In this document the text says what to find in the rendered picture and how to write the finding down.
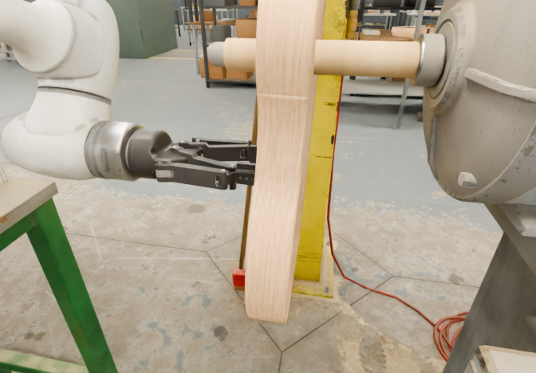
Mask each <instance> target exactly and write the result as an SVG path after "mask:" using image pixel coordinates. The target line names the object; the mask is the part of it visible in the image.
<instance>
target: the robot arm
mask: <svg viewBox="0 0 536 373"><path fill-rule="evenodd" d="M0 42H2V43H4V44H6V45H8V46H10V47H11V48H12V49H13V52H14V56H15V57H16V59H17V61H18V62H19V64H20V65H21V66H23V67H24V68H25V69H28V70H29V71H30V72H31V73H32V75H33V76H35V77H37V94H36V96H35V99H34V102H33V104H32V106H31V108H30V110H29V111H28V112H25V113H23V114H21V115H20V116H18V117H16V118H15V119H13V120H12V121H11V122H9V123H8V124H7V125H6V127H5V128H4V130H3V132H2V148H3V151H4V152H5V154H6V156H7V158H8V159H9V160H10V161H11V162H12V163H14V164H16V165H17V166H19V167H21V168H23V169H26V170H28V171H32V172H34V173H38V174H41V175H46V176H50V177H54V178H59V179H71V180H88V179H95V178H102V179H116V180H124V181H131V182H132V181H133V182H135V181H136V180H137V179H139V178H144V179H156V180H157V182H159V183H182V184H187V185H192V186H198V187H207V188H212V189H217V190H226V189H228V185H230V190H235V189H236V188H237V184H242V185H250V186H253V185H254V177H255V168H256V158H257V145H252V140H250V139H249V140H232V139H205V138H201V137H197V136H194V137H192V142H190V141H187V140H185V141H179V142H178V143H175V142H173V140H172V139H171V137H170V135H169V134H168V133H167V132H166V131H163V130H156V129H147V128H144V127H143V126H142V125H140V124H136V123H126V122H116V121H113V120H112V113H111V105H112V94H113V91H114V88H115V86H116V79H117V73H118V64H119V52H120V39H119V30H118V25H117V21H116V17H115V14H114V12H113V10H112V7H111V6H110V5H109V4H108V3H107V2H106V1H105V0H37V1H35V2H32V3H30V2H26V1H23V0H0ZM242 149H243V150H242ZM201 154H203V157H202V155H201ZM232 161H249V163H244V162H237V163H236V166H235V165H232V164H229V163H223V162H232ZM216 181H218V182H216Z"/></svg>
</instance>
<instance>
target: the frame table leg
mask: <svg viewBox="0 0 536 373"><path fill-rule="evenodd" d="M34 212H35V214H36V217H37V220H38V222H39V225H38V226H34V227H33V228H31V229H30V230H29V231H27V232H26V234H27V237H28V239H29V240H30V244H31V245H32V247H33V250H34V252H35V254H36V256H37V259H38V261H39V263H40V265H41V268H42V270H43V272H44V274H45V277H46V279H47V281H48V282H49V286H50V288H51V289H52V292H53V294H54V296H55V298H56V301H57V303H58V305H59V307H60V310H61V312H62V314H63V317H64V318H65V321H66V323H67V325H68V327H69V330H70V332H71V334H72V336H73V338H74V341H75V343H76V345H77V348H78V350H79V352H80V353H81V357H82V359H83V360H84V362H85V366H86V367H87V369H88V371H89V373H118V370H117V369H116V365H115V363H114V360H113V357H112V354H111V352H110V350H109V348H108V344H107V341H106V339H105V337H104V333H103V331H102V328H101V325H100V322H99V320H98V318H97V314H96V312H95V309H94V307H93V303H92V301H91V299H90V296H89V293H88V290H87V288H86V286H85V283H84V280H83V277H82V275H81V271H80V270H79V267H78V264H77V261H76V258H75V257H74V254H73V251H72V248H71V245H70V244H69V240H68V238H67V235H66V233H65V229H64V227H63V225H62V223H61V219H60V217H59V214H58V212H57V208H56V206H55V203H54V201H53V197H52V198H50V199H49V200H48V201H46V202H44V203H43V204H42V205H40V206H39V207H38V208H37V209H35V210H34Z"/></svg>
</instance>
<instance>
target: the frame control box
mask: <svg viewBox="0 0 536 373"><path fill-rule="evenodd" d="M464 373H536V353H533V352H528V351H519V350H513V349H508V348H502V347H493V346H487V345H483V346H479V347H477V348H476V349H475V351H474V353H473V355H472V357H471V359H470V361H469V362H468V365H467V367H466V369H465V371H464Z"/></svg>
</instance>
